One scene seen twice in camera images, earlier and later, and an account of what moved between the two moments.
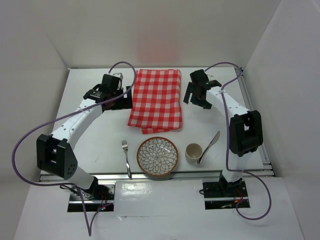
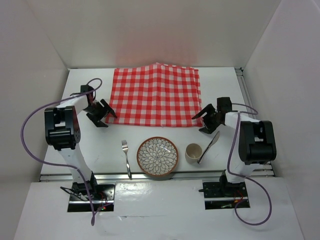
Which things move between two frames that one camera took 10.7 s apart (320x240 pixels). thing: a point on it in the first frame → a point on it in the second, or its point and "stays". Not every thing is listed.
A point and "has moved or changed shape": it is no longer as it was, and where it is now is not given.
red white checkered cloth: x=157 y=101 has moved or changed shape
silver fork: x=125 y=147 stays
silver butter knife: x=216 y=137 stays
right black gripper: x=206 y=105 → x=209 y=109
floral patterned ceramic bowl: x=157 y=156 stays
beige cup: x=193 y=152 stays
